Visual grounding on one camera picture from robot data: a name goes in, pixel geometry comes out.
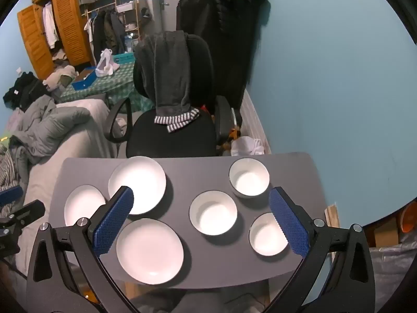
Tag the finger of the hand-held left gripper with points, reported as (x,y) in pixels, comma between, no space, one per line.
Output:
(9,195)
(27,212)

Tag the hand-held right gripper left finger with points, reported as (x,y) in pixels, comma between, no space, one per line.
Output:
(114,221)

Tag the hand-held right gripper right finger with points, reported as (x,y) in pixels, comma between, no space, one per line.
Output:
(288,221)

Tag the white bowl black rim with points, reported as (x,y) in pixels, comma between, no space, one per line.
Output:
(264,234)
(249,179)
(213,215)

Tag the white plate black rim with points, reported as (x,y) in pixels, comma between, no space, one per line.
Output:
(150,251)
(140,176)
(81,203)

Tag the striped cloth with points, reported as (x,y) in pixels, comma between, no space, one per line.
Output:
(8,171)

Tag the wooden board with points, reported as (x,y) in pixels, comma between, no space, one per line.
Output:
(332,216)

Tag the grey duvet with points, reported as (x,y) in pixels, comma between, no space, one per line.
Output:
(49,124)

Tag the bed with grey sheet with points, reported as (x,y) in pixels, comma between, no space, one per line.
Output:
(81,146)

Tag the white bag on floor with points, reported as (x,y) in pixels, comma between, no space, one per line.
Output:
(247,146)

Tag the black office chair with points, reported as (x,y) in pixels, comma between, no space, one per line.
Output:
(169,140)

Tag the cardboard box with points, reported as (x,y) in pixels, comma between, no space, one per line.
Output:
(386,236)

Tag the orange item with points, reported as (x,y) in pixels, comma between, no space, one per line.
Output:
(232,134)

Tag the black clothes pile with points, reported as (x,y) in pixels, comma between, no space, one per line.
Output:
(24,91)

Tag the grey plastic sheet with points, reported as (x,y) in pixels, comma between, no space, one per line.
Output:
(394,267)

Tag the orange basin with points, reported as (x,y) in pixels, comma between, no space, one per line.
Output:
(409,218)

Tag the beige clothes pile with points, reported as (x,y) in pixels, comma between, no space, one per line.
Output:
(60,76)

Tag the blue open box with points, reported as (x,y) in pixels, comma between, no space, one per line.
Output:
(83,81)

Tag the green checkered tablecloth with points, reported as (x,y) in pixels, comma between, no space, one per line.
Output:
(114,83)

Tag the white plastic bag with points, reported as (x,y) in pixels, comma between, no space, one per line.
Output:
(104,63)

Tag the grey garment striped cuffs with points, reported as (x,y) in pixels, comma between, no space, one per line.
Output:
(169,71)

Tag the blue crate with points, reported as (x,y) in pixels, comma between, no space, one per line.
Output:
(123,58)

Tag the hanging white shirt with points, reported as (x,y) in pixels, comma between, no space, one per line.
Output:
(50,26)

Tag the clear water bottle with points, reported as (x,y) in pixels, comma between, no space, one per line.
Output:
(128,44)

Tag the wooden louvred wardrobe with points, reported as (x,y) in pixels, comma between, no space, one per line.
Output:
(66,22)

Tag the hanging dark clothes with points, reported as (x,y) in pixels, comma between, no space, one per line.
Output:
(109,32)

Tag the hanging black coats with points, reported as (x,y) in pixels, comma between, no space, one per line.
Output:
(211,39)

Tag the black cap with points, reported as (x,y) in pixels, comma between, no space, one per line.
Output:
(146,13)

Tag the grey door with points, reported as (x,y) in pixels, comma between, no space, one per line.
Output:
(164,13)

